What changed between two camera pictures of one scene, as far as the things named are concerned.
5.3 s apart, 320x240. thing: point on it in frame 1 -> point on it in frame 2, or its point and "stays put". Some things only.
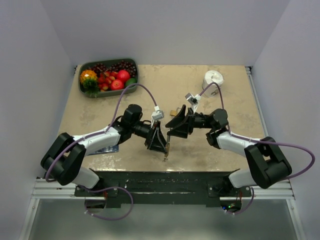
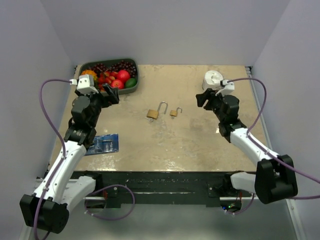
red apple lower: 116,84 stays put
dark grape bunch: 129,66 stays put
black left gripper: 155,141 -> 112,93
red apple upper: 123,75 stays put
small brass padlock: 174,112 stays put
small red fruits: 105,79 stays put
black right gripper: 182,131 -> 209,95
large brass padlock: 167,147 -> 154,114
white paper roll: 210,77 stays put
